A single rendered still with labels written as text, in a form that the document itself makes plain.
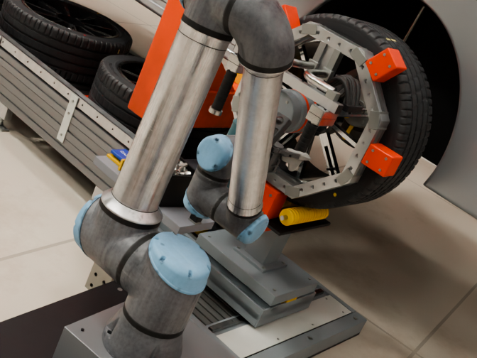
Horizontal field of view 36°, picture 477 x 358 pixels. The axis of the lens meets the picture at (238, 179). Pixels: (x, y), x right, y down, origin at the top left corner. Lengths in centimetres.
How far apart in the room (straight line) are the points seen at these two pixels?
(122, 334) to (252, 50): 69
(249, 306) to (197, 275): 105
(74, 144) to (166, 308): 164
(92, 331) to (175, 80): 61
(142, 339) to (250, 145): 49
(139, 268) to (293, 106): 86
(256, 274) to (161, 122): 120
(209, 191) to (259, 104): 39
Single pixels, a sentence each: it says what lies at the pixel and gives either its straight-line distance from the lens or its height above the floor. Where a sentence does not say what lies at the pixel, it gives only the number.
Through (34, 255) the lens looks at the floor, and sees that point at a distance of 268.
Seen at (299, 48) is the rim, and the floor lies 101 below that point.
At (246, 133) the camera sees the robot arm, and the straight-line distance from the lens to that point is 158.
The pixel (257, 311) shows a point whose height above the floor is 15.
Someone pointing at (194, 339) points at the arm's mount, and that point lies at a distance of 184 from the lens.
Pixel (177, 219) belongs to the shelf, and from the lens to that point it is 225.
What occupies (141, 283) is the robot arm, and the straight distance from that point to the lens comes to 160.
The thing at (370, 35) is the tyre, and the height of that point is 116.
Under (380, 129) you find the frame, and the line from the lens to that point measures 227.
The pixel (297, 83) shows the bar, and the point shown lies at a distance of 218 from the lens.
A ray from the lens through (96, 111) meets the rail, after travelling 303.
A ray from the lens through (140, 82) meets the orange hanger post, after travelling 273.
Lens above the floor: 141
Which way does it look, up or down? 20 degrees down
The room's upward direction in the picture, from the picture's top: 25 degrees clockwise
